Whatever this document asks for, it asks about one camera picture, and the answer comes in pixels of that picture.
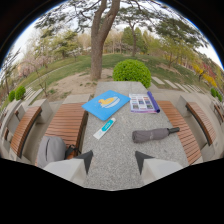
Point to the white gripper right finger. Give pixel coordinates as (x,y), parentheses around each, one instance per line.
(156,168)

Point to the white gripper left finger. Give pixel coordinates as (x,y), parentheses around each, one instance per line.
(70,168)

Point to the partly rolled colourful poster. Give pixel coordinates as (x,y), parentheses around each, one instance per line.
(144,103)

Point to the grey backpack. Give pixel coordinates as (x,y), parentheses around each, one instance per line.
(51,150)

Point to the grey folded umbrella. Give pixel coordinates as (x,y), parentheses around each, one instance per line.
(151,134)

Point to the wooden slat bench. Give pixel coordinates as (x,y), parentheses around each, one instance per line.
(66,121)
(180,130)

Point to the white teal toothpaste tube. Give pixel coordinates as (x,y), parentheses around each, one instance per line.
(104,128)

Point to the wooden slat bench backrest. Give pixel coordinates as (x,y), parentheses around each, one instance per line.
(201,120)
(23,129)

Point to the small green shrub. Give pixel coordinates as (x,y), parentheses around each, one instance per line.
(11,96)
(20,92)

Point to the round green bush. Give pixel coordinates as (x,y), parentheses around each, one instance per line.
(132,72)

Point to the large tree trunk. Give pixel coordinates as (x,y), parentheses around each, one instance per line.
(99,40)

